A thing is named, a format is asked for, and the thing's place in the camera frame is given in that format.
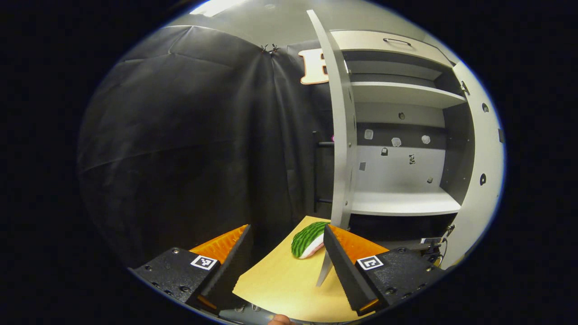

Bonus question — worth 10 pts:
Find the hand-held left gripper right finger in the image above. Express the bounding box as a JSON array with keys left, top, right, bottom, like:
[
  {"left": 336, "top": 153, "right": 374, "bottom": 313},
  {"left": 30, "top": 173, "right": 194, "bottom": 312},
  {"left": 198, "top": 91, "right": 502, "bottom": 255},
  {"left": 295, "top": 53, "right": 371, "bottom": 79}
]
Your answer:
[{"left": 323, "top": 224, "right": 445, "bottom": 316}]

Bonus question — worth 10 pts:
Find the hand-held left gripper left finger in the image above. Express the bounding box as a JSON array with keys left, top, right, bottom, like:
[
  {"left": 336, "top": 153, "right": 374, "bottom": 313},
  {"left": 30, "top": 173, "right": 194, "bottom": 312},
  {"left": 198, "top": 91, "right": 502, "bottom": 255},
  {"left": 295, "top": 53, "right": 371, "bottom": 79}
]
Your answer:
[{"left": 129, "top": 224, "right": 252, "bottom": 316}]

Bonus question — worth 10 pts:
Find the grey white shoe cabinet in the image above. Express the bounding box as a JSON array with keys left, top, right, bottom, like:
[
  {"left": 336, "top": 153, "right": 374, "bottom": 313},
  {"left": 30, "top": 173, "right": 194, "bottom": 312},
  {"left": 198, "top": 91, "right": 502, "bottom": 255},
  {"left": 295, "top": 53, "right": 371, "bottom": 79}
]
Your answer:
[{"left": 287, "top": 29, "right": 475, "bottom": 240}]

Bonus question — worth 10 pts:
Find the white cabinet door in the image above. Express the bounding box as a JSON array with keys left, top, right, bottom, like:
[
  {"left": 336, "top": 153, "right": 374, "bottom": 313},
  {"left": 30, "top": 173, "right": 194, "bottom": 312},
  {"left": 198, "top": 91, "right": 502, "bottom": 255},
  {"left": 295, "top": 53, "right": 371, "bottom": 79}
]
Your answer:
[
  {"left": 307, "top": 10, "right": 357, "bottom": 287},
  {"left": 440, "top": 59, "right": 506, "bottom": 270}
]

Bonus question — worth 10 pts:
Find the white cabinet shelf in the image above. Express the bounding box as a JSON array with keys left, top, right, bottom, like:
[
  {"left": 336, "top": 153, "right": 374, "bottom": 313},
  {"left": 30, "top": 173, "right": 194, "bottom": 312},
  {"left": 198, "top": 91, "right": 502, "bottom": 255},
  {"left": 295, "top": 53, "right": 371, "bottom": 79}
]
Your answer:
[{"left": 350, "top": 81, "right": 466, "bottom": 109}]

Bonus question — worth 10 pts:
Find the white cabinet drawer front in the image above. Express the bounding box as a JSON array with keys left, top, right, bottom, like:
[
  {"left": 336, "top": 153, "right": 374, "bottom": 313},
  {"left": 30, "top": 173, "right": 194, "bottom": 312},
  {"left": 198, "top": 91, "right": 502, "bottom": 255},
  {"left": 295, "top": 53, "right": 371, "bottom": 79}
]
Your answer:
[{"left": 330, "top": 30, "right": 454, "bottom": 68}]

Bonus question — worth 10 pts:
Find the watermelon slice toy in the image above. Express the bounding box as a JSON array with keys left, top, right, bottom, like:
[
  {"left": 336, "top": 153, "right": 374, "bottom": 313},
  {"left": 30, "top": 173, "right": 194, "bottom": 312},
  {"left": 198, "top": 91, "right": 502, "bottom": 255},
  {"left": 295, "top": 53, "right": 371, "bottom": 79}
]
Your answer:
[{"left": 290, "top": 221, "right": 331, "bottom": 260}]

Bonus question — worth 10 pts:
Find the black backdrop cloth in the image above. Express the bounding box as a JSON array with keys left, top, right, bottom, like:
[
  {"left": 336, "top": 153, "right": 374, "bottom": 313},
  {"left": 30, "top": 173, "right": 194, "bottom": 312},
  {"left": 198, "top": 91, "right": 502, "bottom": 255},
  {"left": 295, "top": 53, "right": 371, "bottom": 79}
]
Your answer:
[{"left": 77, "top": 25, "right": 337, "bottom": 271}]

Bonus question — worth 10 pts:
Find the black metal frame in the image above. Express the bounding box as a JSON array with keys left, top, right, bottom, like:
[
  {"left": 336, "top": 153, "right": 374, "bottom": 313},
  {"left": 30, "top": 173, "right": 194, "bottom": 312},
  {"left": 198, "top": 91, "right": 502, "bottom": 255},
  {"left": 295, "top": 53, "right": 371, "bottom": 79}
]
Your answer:
[{"left": 312, "top": 130, "right": 336, "bottom": 214}]

